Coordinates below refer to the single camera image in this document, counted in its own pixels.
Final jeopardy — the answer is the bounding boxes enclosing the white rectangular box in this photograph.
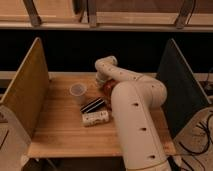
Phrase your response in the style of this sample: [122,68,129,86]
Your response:
[82,110,110,127]

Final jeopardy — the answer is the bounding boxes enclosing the brown ceramic bowl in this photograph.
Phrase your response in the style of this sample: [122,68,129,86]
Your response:
[103,79,117,98]

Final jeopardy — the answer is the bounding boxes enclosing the middle metal shelf bracket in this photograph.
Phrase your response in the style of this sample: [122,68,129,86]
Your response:
[86,0,97,28]

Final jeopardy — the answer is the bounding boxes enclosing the clear plastic cup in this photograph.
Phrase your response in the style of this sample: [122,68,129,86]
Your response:
[69,83,87,105]

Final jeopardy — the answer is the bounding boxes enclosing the left wooden divider panel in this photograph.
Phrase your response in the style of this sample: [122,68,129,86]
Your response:
[0,38,49,142]

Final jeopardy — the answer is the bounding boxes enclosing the right metal shelf bracket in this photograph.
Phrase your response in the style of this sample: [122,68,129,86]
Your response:
[174,0,196,29]

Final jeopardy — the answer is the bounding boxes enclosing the black striped box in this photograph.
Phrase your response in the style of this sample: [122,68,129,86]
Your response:
[80,98,105,113]

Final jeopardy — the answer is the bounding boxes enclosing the right dark divider panel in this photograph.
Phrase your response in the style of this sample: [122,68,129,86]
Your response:
[156,39,211,138]

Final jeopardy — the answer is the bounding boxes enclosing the metal shelf bracket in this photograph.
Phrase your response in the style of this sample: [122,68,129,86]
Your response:
[86,0,97,28]
[23,0,41,27]
[174,0,196,29]

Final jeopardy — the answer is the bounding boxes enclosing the left metal shelf bracket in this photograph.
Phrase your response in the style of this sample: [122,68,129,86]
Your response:
[23,0,41,27]

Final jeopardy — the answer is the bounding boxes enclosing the black floor cables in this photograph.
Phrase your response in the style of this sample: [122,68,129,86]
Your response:
[177,109,213,157]

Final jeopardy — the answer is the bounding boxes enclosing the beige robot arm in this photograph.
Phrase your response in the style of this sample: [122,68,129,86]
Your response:
[95,56,172,171]

